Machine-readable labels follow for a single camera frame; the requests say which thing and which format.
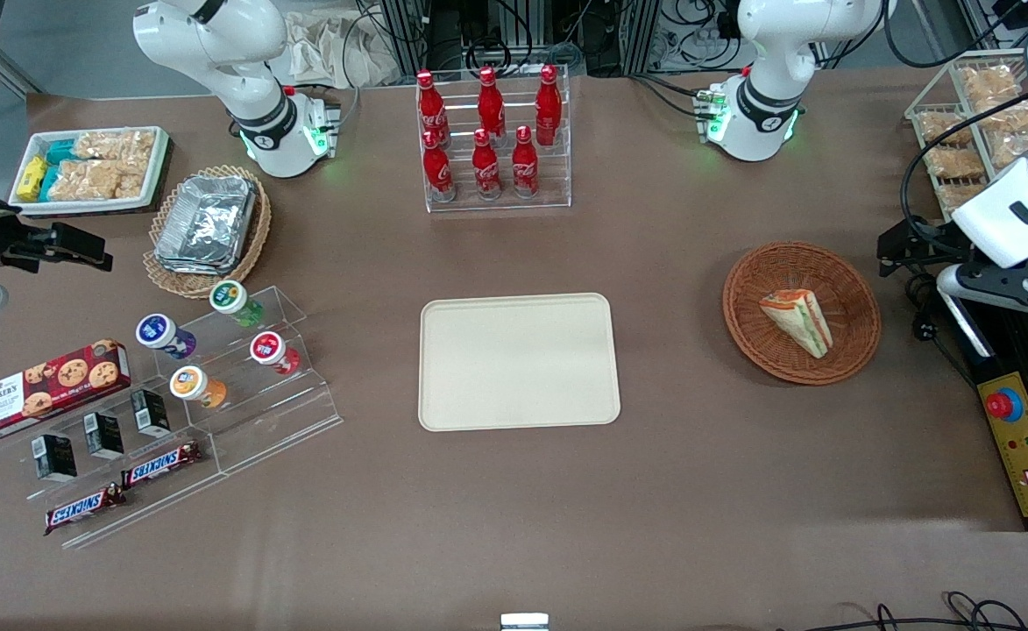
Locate small black box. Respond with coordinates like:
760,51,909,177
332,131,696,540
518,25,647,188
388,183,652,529
130,388,172,439
83,411,126,461
32,433,79,483

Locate red drink bottle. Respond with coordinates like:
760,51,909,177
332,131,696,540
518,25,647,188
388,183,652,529
249,330,302,376

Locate orange drink bottle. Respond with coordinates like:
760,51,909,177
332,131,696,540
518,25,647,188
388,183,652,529
169,365,228,410

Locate clear cracker snack bag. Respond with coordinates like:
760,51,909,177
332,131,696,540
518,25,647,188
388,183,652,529
916,109,970,146
985,95,1028,167
938,181,989,213
924,146,988,181
959,65,1021,104

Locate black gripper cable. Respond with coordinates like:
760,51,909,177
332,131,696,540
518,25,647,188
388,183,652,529
899,110,1028,255

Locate brown wicker basket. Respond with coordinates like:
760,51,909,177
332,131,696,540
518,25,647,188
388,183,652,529
723,242,882,386

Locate white snack tray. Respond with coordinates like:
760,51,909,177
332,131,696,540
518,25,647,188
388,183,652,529
8,126,172,216

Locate clear acrylic bottle rack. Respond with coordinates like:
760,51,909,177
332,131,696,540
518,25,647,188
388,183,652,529
415,65,573,214

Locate white wire basket rack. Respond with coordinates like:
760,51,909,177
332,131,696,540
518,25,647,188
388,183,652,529
904,49,1028,222

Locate green drink bottle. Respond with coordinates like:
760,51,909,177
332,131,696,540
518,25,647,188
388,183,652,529
209,280,266,329

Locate triangle sandwich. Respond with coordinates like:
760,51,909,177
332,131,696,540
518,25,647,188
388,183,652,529
759,289,834,359

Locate black cable with plug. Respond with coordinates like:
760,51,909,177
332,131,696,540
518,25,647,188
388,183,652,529
906,270,981,388

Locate cream plastic tray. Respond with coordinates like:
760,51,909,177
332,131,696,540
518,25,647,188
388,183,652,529
418,293,621,433

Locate red cola bottle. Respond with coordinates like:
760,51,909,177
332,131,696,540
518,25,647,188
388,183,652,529
471,129,503,202
535,64,564,146
422,130,457,203
416,70,450,146
511,125,541,200
477,67,507,141

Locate black floor cable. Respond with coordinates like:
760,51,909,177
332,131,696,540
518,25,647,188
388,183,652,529
776,591,1028,631

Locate light wicker basket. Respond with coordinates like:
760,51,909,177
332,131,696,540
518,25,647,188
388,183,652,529
143,165,273,300

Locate clear acrylic step display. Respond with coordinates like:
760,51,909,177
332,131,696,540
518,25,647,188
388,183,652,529
0,285,344,552

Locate Snickers chocolate bar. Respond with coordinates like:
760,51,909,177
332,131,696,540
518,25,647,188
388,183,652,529
44,483,127,536
120,440,203,490

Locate crumpled beige cloth bag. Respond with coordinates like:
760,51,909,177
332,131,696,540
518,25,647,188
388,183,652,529
281,7,396,89

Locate blue lid cup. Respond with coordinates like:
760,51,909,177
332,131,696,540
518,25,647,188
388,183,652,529
135,313,197,359

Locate yellow snack packet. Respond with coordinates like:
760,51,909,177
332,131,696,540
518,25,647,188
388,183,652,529
17,155,49,202

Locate stacked foil containers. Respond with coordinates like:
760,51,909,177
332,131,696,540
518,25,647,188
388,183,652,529
153,175,259,275

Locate red Walkers cookie box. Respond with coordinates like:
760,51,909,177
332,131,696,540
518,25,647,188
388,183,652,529
0,338,132,445

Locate clear rice cracker bag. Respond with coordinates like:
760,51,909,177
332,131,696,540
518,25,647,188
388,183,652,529
49,159,148,202
73,130,157,162

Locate yellow control box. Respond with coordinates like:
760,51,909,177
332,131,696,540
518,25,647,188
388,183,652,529
975,371,1028,521

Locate black arm base cable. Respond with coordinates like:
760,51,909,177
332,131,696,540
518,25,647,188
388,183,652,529
626,72,718,120

